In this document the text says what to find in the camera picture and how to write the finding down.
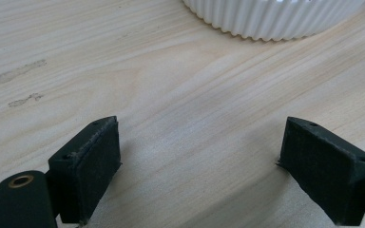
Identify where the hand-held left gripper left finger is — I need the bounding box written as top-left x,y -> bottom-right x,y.
48,115 -> 123,225

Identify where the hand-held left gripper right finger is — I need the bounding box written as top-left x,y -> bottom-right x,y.
278,116 -> 365,227

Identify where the white plastic basket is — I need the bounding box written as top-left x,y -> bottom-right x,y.
182,0 -> 365,43

